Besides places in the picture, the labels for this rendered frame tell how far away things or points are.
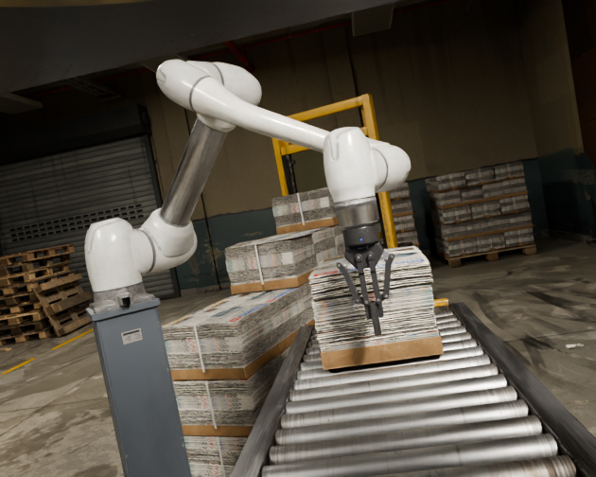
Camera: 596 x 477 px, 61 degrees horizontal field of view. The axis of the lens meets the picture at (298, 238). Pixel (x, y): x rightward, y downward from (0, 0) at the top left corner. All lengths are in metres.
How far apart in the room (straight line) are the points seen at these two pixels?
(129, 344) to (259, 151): 7.62
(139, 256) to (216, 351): 0.54
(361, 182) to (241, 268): 1.56
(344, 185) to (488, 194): 6.41
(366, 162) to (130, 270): 0.89
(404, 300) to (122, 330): 0.88
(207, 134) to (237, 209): 7.62
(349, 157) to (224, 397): 1.28
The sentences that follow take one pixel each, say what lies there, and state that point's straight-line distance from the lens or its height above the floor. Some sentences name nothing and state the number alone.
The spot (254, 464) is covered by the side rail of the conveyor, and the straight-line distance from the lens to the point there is 0.91.
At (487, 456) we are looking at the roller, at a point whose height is 0.79.
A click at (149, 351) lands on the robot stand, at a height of 0.84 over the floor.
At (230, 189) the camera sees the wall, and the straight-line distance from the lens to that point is 9.19.
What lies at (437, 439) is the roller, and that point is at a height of 0.79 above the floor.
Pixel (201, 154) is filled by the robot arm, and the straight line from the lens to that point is 1.59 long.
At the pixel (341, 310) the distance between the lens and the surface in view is 1.22.
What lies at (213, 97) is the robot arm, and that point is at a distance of 1.31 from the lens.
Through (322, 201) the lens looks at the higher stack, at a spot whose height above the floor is 1.22.
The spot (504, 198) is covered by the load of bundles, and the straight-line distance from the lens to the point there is 7.54.
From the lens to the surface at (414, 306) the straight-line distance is 1.22.
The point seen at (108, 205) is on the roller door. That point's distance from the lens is 9.96.
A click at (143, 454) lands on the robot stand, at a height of 0.54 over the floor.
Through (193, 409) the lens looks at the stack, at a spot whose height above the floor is 0.49.
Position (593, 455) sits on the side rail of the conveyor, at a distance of 0.84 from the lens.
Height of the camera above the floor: 1.20
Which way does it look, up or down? 3 degrees down
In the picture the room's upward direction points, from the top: 10 degrees counter-clockwise
